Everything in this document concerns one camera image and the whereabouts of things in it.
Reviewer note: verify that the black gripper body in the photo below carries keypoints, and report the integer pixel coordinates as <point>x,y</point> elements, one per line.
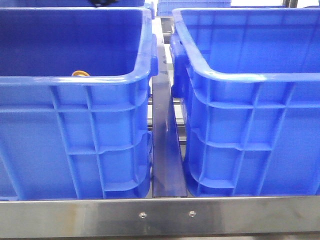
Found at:
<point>100,2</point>

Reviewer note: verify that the yellow push button tall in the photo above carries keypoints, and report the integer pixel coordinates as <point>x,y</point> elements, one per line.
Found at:
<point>80,73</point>

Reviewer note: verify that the blue source bin with buttons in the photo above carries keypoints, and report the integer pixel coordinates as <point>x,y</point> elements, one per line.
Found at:
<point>65,137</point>

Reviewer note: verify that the blue bin back centre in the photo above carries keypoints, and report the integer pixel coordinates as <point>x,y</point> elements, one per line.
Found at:
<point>165,7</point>

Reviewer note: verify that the blue bin back left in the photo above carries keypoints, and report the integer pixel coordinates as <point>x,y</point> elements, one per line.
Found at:
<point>74,3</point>

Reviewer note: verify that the blue destination bin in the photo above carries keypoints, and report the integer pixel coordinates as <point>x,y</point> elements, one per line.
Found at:
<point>249,84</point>

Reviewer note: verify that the dark metal divider bar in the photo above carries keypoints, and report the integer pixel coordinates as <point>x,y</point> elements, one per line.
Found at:
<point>168,175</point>

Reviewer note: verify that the steel front rail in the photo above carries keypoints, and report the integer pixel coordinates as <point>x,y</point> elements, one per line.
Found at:
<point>159,217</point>

